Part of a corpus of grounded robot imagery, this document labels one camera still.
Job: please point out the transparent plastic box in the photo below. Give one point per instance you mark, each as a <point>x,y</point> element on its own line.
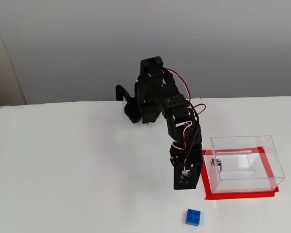
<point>245,184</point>

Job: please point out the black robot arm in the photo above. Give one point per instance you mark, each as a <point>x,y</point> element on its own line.
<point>150,92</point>

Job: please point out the blue lego brick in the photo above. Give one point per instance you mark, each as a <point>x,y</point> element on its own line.
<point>192,218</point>

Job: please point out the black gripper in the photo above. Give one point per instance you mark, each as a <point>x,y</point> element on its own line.
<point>175,158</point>

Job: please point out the red tape frame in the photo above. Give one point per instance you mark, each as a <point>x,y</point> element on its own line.
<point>232,195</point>

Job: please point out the black table clamp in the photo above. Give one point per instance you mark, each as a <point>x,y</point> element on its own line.
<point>121,91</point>

